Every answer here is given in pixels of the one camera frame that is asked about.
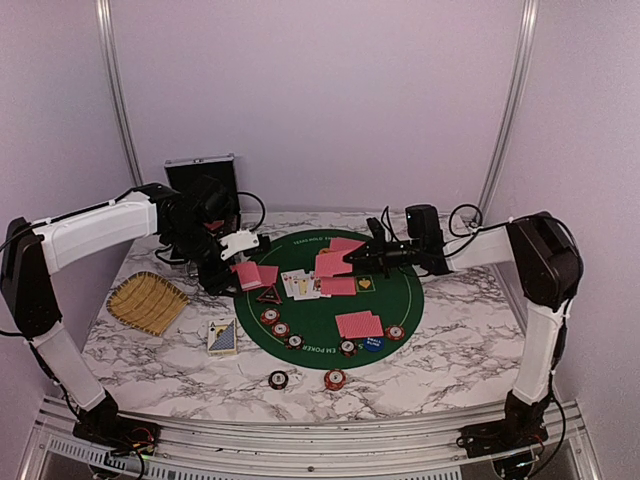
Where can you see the playing card box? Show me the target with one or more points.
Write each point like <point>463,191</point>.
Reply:
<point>222,337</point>

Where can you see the aluminium poker case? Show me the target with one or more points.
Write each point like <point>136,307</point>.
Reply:
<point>183,173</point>

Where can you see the front aluminium rail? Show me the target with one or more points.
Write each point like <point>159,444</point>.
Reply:
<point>415,447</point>

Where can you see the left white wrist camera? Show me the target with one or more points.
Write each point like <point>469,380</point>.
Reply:
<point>243,242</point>

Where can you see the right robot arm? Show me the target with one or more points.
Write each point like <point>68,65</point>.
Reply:
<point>549,267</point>

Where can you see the left aluminium frame post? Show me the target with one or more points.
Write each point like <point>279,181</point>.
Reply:
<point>114,82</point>

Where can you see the face-up community card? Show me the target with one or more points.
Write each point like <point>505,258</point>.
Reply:
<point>304,287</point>
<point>317,284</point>
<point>287,278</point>

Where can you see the round green poker mat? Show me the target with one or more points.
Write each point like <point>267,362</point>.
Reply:
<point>398,300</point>

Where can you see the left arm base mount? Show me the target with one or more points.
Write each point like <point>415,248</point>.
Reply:
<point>121,434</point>

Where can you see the face-down community card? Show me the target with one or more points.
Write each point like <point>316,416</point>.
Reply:
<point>332,264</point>
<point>338,286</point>

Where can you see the right aluminium frame post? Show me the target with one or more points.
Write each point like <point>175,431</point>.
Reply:
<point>514,95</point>

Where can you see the red poker chip stack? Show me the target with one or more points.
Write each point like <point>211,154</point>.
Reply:
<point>335,379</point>

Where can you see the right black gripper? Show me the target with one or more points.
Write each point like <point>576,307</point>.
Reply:
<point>375,254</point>

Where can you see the aluminium frame post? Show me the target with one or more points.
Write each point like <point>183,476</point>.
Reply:
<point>514,95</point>
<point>114,82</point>

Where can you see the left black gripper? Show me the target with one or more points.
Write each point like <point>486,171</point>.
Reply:
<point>214,279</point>

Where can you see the red-backed card deck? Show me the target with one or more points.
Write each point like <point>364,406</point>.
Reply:
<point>248,274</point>

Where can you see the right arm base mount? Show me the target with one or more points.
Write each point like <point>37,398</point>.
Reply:
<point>501,436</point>

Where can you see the woven bamboo tray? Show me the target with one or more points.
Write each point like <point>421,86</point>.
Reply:
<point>147,302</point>

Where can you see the black poker chip stack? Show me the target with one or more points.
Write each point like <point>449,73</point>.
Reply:
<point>278,380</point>

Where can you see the dealt card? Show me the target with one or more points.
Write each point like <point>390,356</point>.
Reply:
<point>268,275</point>
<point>353,325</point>
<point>345,245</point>

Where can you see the triangular all-in button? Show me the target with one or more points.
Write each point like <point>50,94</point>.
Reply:
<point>270,296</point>

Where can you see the blue small blind button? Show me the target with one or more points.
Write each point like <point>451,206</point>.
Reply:
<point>374,344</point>

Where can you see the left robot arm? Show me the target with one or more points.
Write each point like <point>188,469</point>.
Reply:
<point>34,252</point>

